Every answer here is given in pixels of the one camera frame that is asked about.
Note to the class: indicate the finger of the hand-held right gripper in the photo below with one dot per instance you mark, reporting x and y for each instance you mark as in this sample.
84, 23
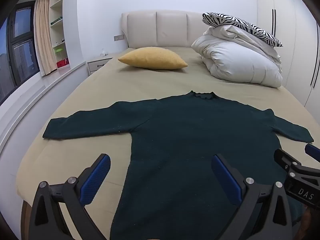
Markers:
313, 152
283, 158

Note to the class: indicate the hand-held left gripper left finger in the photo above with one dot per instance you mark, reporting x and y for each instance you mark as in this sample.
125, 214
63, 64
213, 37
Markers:
96, 177

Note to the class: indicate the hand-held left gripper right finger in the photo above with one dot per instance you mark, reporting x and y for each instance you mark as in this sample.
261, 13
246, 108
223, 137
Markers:
226, 180

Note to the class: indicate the dark green sweater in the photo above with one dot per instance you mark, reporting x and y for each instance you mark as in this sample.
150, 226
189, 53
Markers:
180, 140

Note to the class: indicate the bed with beige sheet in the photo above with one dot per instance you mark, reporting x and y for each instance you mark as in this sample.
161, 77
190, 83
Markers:
140, 87

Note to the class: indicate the white window bench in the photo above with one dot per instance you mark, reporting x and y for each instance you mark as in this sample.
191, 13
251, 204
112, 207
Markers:
42, 90

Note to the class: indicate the white folded duvet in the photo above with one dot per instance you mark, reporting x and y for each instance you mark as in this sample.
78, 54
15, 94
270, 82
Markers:
240, 60

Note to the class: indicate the white nightstand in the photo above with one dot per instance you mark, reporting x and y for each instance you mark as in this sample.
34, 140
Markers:
98, 65

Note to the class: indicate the red box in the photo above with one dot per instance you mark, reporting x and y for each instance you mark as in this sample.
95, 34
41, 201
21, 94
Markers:
62, 63

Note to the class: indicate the white wardrobe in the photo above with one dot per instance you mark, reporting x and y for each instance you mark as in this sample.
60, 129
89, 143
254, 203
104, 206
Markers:
292, 30

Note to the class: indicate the green lidded plastic container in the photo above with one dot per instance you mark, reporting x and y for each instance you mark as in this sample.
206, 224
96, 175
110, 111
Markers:
60, 53

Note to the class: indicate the yellow pillow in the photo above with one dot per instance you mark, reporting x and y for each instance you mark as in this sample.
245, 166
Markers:
152, 58

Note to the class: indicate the zebra striped pillow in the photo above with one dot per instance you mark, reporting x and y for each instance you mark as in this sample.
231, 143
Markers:
240, 25

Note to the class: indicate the beige curtain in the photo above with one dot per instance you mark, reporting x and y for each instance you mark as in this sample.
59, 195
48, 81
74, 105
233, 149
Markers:
45, 35

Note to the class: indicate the flat green box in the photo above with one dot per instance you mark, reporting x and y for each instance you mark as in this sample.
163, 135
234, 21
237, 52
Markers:
56, 21

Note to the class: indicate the cream padded headboard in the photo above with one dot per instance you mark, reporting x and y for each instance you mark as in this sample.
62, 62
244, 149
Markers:
162, 28

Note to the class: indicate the white shelf unit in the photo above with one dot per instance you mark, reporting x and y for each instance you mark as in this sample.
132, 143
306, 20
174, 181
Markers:
56, 7

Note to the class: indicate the grey wall switch panel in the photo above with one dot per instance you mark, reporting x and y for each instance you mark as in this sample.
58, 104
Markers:
119, 37

